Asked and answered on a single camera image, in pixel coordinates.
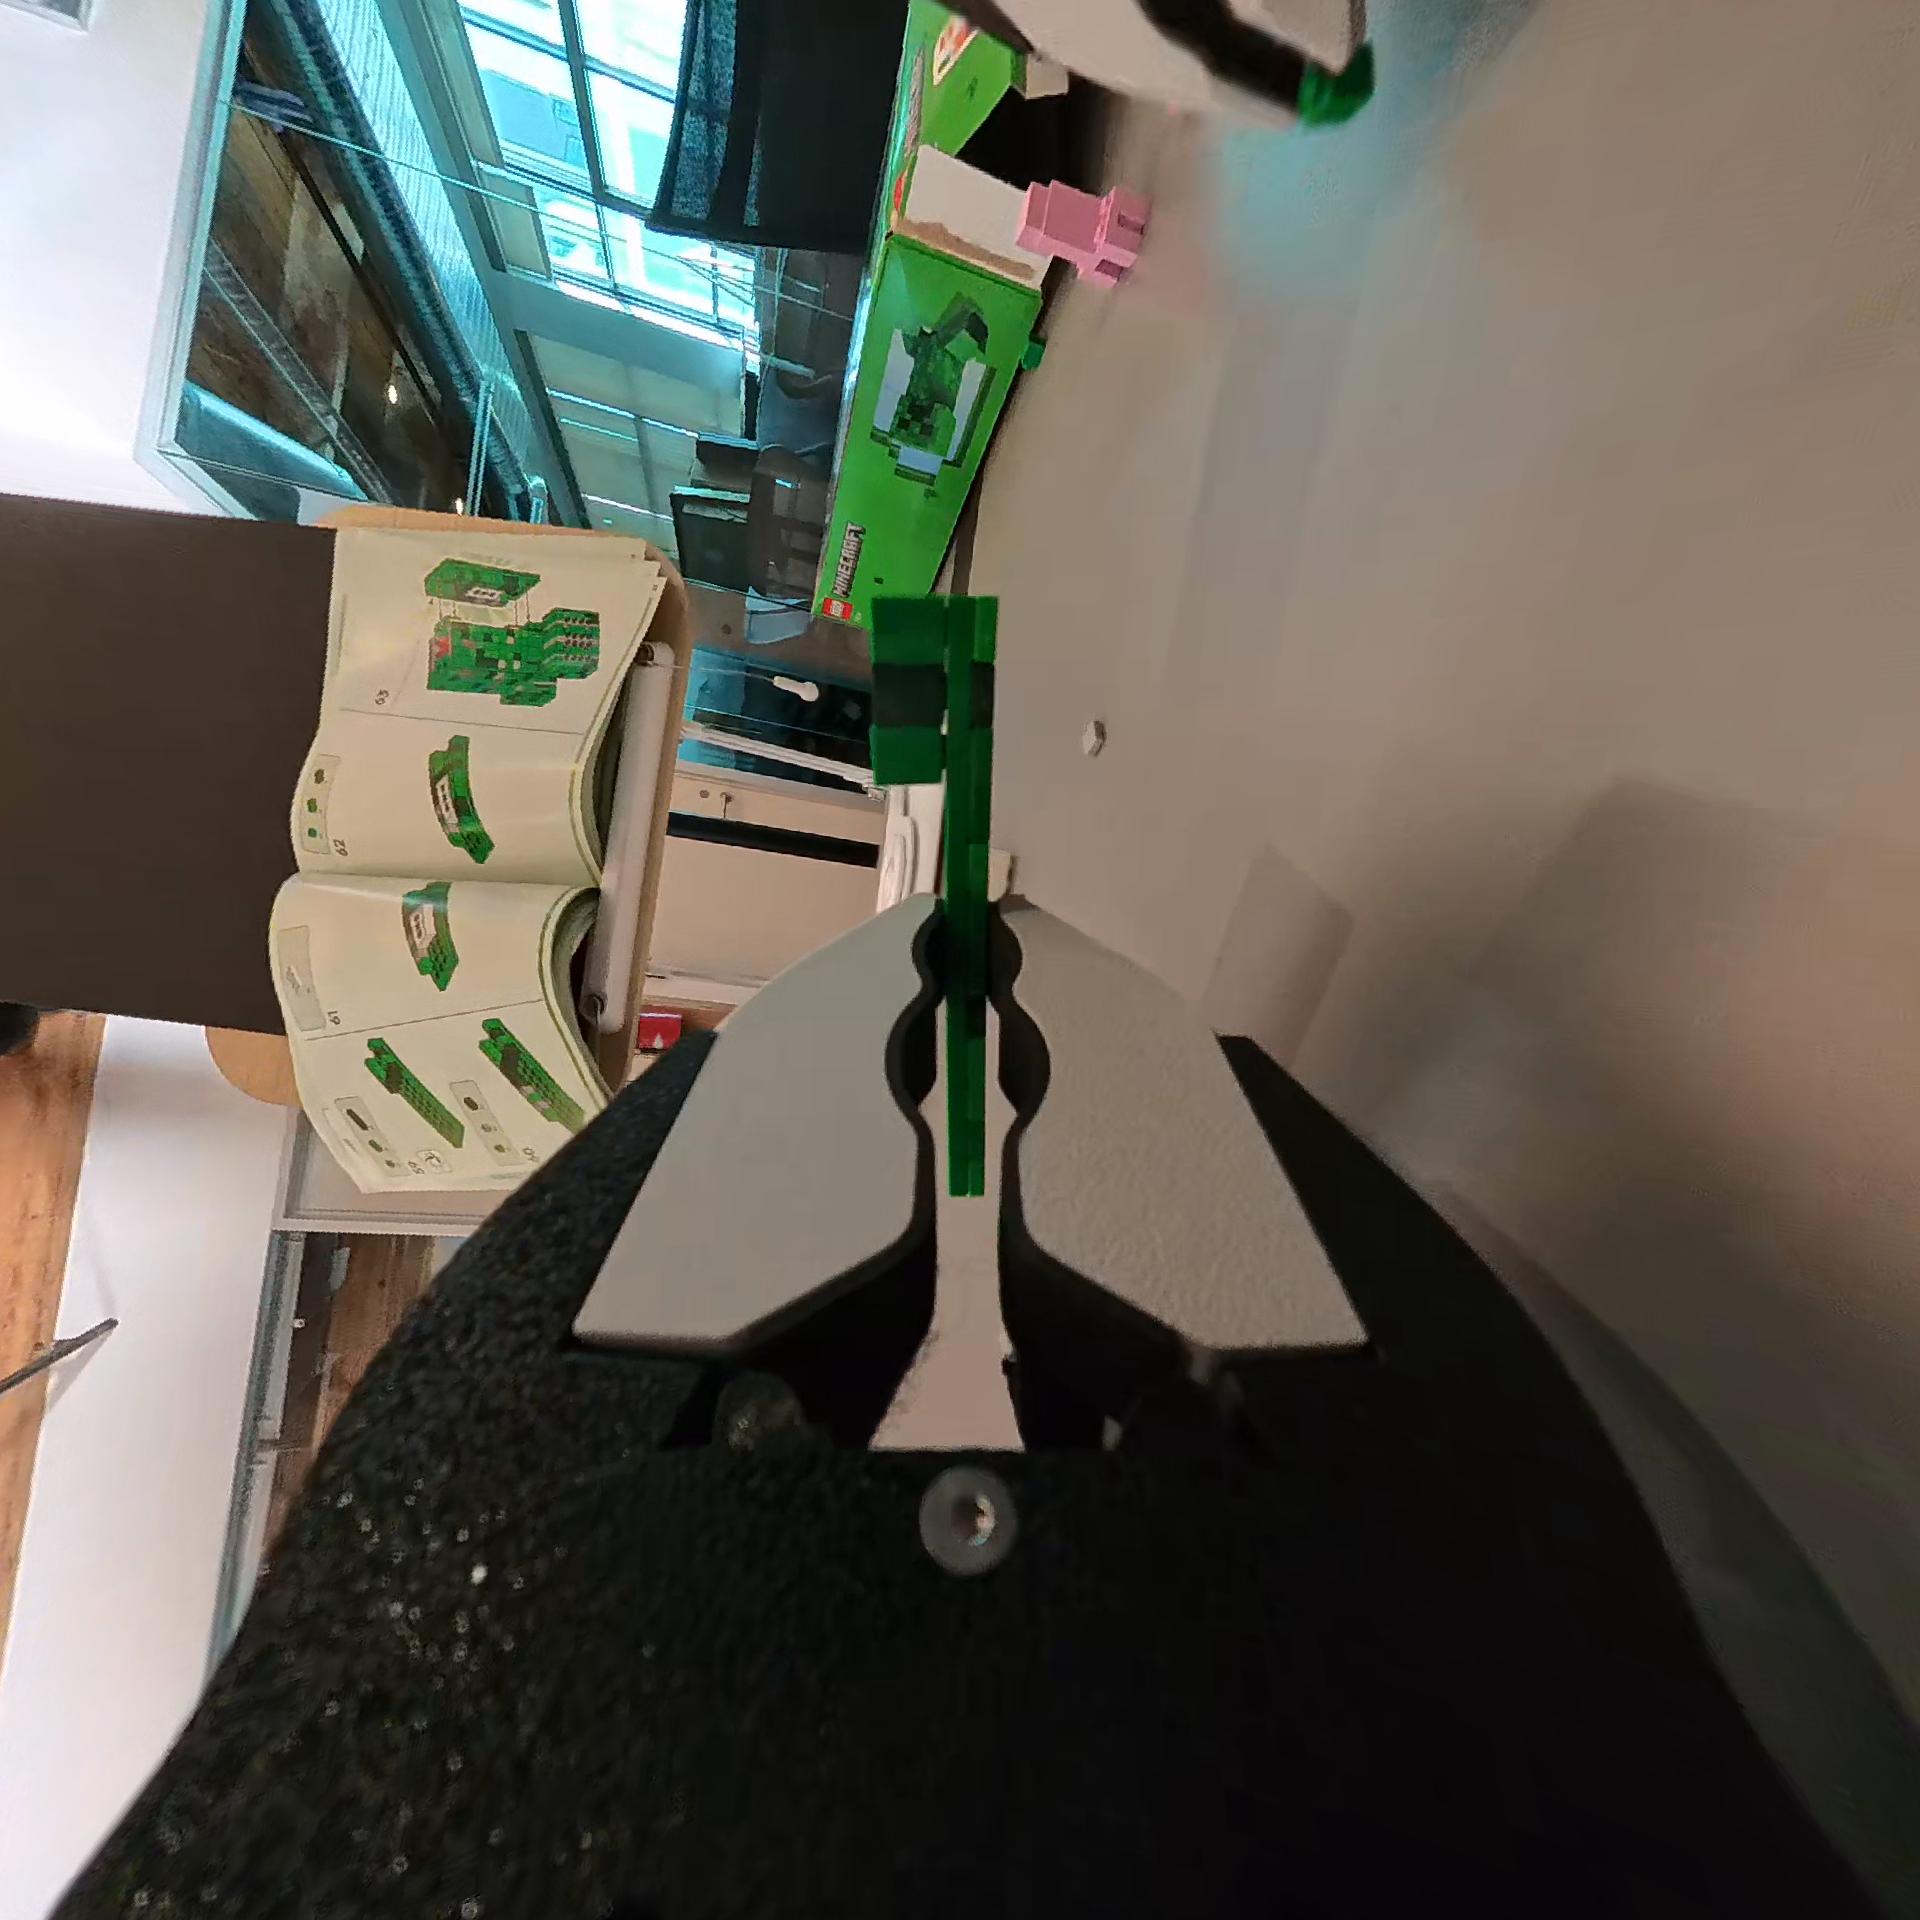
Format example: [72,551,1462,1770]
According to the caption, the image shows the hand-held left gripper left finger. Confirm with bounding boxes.
[568,893,949,1358]

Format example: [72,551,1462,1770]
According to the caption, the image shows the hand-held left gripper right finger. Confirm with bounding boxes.
[982,893,1370,1366]

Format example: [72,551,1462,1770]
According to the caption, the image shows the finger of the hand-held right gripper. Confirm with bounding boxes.
[957,0,1327,123]
[1208,0,1368,70]

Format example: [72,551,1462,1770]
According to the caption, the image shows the green brick plate assembly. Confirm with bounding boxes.
[867,594,1005,1197]

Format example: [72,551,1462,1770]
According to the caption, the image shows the green toy set box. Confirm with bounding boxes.
[886,0,1032,227]
[810,233,1046,631]

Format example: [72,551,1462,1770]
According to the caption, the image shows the pink brick pig figure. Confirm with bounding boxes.
[1016,180,1155,291]

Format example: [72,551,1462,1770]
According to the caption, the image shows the white cardboard box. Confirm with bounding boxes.
[895,146,1058,286]

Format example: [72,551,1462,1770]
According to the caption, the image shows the black fabric panel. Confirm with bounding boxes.
[646,0,907,255]

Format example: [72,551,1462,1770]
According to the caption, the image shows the open instruction booklet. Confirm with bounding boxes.
[267,525,669,1197]

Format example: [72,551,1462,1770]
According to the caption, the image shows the large glass window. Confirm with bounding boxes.
[139,0,781,530]

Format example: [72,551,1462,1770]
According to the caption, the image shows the dark brown panel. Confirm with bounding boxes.
[0,492,341,1041]

